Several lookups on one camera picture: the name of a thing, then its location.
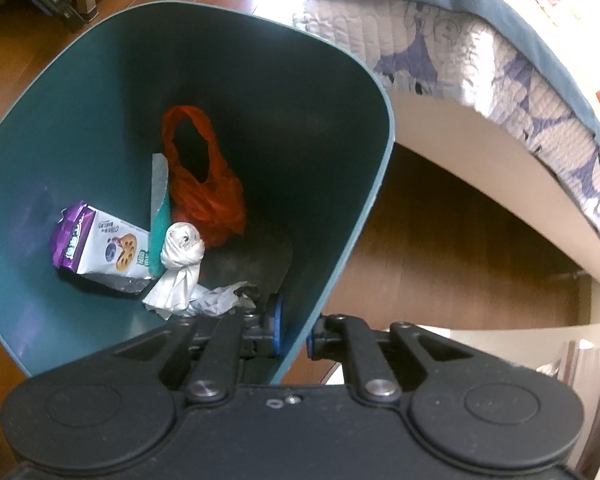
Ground red plastic bag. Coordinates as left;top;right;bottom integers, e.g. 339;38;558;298
161;105;247;247

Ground books on shelf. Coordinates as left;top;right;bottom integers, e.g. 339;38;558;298
536;339;600;479

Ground white teal tissue pack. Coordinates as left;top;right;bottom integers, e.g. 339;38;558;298
148;153;171;278

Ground white nightstand shelf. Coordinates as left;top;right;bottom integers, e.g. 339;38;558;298
324;320;600;480

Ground grey white paper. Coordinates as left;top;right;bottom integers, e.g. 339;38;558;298
143;222;258;320

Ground white purple biscuit package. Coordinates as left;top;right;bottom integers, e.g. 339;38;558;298
50;202;151;292

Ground bed with orange bedspread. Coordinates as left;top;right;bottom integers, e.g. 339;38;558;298
294;0;600;283

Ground dark teal trash bin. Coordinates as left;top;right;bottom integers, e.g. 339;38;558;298
0;1;394;382

